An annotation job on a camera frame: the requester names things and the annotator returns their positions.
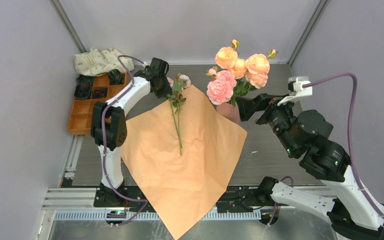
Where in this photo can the pink cylindrical vase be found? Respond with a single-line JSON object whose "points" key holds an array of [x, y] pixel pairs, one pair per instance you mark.
{"points": [[229, 111]]}

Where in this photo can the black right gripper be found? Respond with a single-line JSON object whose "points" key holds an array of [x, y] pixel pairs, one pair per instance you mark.
{"points": [[246, 105]]}

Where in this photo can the orange wooden compartment tray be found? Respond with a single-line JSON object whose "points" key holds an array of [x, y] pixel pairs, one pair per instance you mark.
{"points": [[80, 119]]}

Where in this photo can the dark rolled sock top left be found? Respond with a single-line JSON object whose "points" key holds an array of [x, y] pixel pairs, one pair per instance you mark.
{"points": [[84, 78]]}

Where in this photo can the dark rolled sock top right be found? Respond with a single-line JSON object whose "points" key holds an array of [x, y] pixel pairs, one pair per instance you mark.
{"points": [[116, 77]]}

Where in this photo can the cream printed cloth bag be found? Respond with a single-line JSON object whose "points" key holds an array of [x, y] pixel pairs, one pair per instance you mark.
{"points": [[98, 62]]}

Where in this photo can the dark rolled sock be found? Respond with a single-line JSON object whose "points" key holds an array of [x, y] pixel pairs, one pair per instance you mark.
{"points": [[116, 77], [99, 93], [84, 78], [83, 91]]}

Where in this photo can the pink single rose stem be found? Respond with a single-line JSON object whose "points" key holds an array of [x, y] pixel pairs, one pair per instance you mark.
{"points": [[175, 104]]}

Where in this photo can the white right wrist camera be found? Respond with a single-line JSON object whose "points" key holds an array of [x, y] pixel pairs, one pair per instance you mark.
{"points": [[296, 90]]}

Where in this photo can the pale small rose stem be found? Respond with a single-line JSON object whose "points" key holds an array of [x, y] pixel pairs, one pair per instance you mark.
{"points": [[186, 83]]}

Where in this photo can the aluminium frame rail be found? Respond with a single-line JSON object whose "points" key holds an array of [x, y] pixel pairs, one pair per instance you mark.
{"points": [[76, 202]]}

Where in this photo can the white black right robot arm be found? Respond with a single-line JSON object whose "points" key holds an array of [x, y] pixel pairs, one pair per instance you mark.
{"points": [[352, 212]]}

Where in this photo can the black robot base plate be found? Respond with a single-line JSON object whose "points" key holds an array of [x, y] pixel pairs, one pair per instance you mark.
{"points": [[236, 199]]}

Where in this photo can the green orange wrapping paper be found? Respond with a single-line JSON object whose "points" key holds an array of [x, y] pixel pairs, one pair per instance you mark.
{"points": [[212, 145]]}

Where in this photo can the peach rose flower stem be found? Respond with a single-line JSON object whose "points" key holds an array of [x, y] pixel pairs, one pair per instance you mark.
{"points": [[251, 73]]}

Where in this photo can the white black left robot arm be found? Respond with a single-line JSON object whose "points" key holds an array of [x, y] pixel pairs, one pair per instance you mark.
{"points": [[109, 128]]}

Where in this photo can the dark rolled sock middle left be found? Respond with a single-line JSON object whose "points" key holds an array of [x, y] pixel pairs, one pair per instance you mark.
{"points": [[83, 91]]}

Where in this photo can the dark rolled sock middle centre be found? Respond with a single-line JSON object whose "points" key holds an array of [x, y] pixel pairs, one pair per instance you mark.
{"points": [[99, 93]]}

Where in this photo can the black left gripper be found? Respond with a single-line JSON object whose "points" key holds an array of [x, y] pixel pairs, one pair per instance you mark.
{"points": [[164, 93]]}

